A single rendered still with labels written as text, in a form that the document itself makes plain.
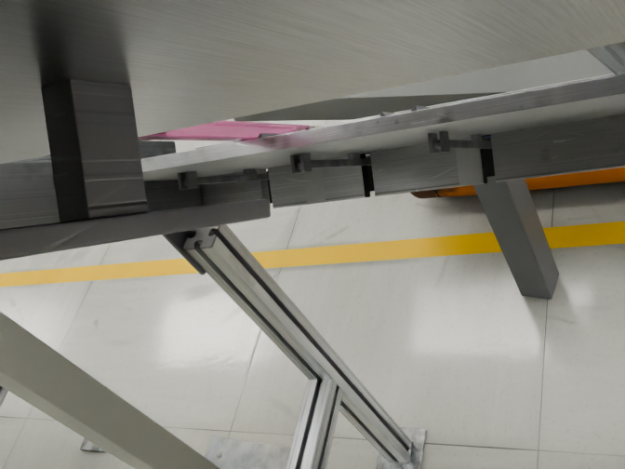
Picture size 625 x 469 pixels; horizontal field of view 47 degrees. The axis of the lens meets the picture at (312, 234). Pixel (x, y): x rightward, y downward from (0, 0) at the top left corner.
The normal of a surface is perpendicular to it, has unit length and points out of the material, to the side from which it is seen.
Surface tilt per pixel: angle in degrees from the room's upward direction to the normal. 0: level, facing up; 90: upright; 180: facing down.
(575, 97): 43
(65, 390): 90
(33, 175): 90
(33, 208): 90
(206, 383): 0
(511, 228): 90
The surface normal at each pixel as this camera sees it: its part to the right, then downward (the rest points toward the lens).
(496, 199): -0.40, 0.80
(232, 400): -0.44, -0.59
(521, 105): -0.47, 0.11
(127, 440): 0.85, -0.03
